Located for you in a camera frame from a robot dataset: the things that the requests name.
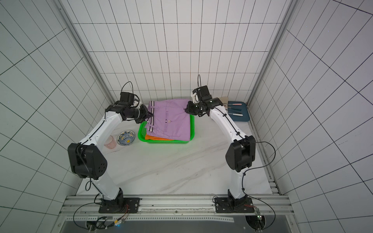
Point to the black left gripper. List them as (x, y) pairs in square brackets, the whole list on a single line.
[(145, 115)]

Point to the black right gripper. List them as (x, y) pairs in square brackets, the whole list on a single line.
[(192, 108)]

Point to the orange pants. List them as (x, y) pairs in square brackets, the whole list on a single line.
[(154, 138)]

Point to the purple pants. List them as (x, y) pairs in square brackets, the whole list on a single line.
[(169, 119)]

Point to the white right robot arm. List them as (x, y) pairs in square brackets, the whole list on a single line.
[(240, 154)]

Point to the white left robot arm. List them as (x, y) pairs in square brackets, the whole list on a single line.
[(87, 160)]

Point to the green plastic basket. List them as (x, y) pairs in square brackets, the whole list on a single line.
[(143, 132)]

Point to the blue patterned ceramic plate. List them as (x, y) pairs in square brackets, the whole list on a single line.
[(126, 138)]

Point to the pink plastic cup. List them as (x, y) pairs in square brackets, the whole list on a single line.
[(110, 143)]

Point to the dark teal tray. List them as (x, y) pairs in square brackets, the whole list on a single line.
[(244, 111)]

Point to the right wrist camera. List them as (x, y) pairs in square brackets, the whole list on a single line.
[(201, 94)]

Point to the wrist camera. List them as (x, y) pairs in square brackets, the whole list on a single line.
[(130, 99), (201, 94)]

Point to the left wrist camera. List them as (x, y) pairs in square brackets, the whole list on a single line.
[(130, 99)]

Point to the white handled spoon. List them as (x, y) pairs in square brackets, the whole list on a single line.
[(236, 114)]

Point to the aluminium mounting rail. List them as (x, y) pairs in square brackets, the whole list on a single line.
[(172, 207)]

